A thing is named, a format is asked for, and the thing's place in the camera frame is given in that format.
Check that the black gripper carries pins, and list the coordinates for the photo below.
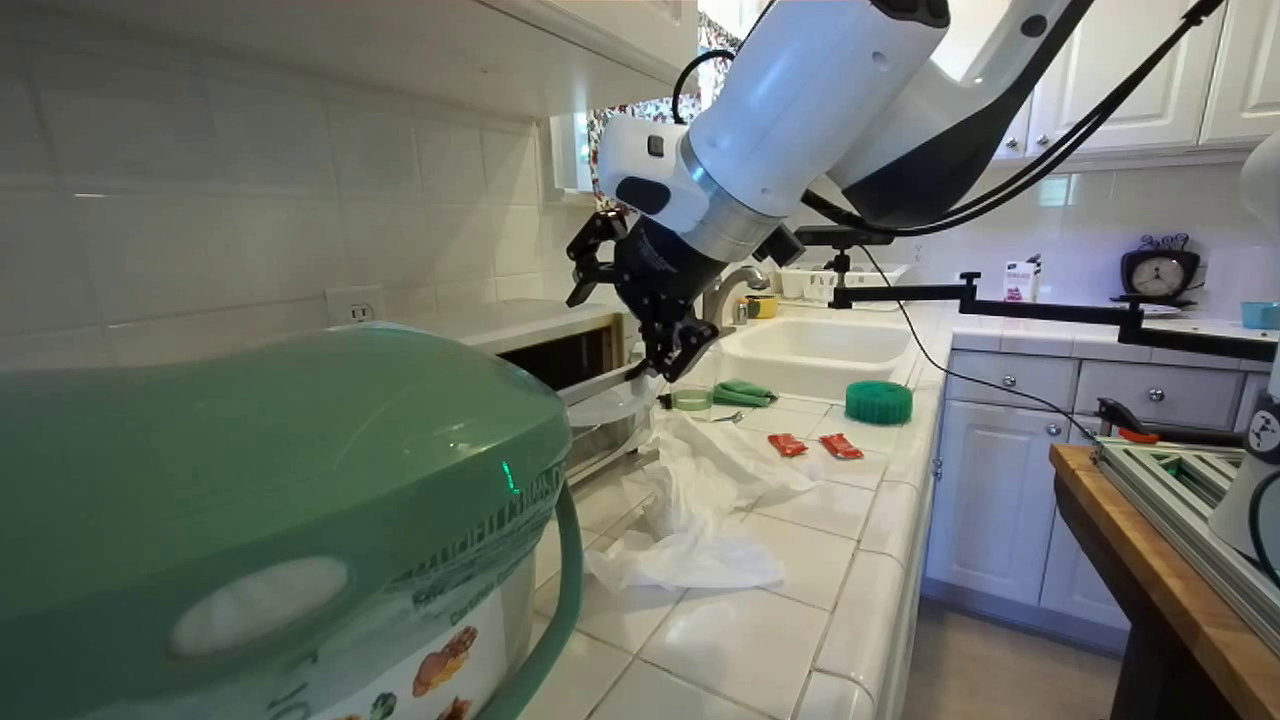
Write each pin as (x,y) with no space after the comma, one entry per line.
(672,283)

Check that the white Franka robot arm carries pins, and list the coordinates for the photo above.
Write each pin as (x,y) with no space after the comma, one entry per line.
(814,94)

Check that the white toaster oven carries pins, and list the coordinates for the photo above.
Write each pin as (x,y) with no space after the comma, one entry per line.
(534,333)

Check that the white lower cabinet door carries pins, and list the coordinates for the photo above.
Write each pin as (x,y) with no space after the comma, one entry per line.
(1083,575)
(995,507)

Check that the silver faucet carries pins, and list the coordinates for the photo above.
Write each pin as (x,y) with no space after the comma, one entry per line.
(743,287)

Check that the clear green-banded plastic container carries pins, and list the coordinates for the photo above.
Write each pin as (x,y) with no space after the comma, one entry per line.
(691,403)

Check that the yellow sponge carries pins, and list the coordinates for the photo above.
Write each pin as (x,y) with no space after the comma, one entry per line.
(764,306)

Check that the white kitchen sink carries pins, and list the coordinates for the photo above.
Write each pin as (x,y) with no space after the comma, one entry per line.
(814,351)

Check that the translucent white plastic bag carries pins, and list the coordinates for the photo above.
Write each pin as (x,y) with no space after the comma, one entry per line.
(726,473)

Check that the red sauce packet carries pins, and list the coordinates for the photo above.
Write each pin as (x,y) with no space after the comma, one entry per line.
(784,445)
(840,445)

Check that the green round container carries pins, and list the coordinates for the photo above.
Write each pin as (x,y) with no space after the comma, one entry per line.
(878,403)

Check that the small white bottle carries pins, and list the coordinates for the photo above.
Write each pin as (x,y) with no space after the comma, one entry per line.
(1023,283)

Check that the white cabinet drawer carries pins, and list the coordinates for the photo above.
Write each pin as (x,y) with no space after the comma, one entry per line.
(1161,392)
(1013,377)

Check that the green plastic container lid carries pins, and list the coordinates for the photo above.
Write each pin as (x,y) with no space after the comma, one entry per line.
(267,507)

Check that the black alarm clock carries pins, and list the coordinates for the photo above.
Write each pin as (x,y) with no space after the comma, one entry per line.
(1159,273)

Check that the black orange clamp tool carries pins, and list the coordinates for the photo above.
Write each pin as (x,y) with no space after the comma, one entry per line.
(1175,427)

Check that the wooden table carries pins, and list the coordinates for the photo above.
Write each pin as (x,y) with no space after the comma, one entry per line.
(1175,602)

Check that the teal small container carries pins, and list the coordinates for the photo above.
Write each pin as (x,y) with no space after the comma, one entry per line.
(1263,319)

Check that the black mounted camera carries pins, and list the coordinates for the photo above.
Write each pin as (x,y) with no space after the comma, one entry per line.
(840,239)

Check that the white wall outlet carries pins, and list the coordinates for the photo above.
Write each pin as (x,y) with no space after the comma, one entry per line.
(354,306)

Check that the white wall cabinet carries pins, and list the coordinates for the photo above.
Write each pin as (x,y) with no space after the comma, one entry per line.
(400,44)

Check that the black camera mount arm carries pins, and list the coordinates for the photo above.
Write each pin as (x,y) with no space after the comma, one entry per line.
(1055,315)

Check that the aluminium rail frame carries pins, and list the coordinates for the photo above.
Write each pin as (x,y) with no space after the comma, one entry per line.
(1175,500)

